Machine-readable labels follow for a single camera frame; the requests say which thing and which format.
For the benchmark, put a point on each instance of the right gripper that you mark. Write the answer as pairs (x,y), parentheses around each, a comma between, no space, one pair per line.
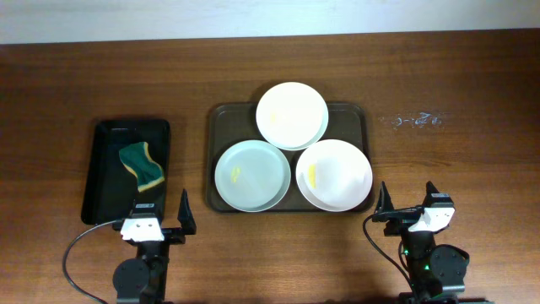
(384,212)

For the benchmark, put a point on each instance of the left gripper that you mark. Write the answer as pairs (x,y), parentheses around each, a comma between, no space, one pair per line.
(172,236)

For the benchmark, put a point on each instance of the green and yellow sponge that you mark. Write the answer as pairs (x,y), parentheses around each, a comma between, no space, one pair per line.
(138,161)

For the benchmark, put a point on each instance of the white plate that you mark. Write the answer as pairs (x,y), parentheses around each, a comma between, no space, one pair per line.
(292,116)
(334,175)

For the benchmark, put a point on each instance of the pale blue plate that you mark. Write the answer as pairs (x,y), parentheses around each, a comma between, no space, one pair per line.
(252,176)

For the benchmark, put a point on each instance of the white plate top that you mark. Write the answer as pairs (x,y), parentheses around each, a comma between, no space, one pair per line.
(292,116)

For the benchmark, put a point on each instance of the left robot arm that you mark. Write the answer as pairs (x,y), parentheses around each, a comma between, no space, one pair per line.
(142,280)

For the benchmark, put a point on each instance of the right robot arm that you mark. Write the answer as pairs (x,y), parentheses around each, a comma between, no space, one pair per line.
(434,272)

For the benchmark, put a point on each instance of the black rectangular tray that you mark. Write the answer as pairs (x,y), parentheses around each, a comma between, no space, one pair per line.
(111,190)

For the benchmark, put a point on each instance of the brown serving tray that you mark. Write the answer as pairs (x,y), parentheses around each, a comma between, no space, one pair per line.
(235,122)

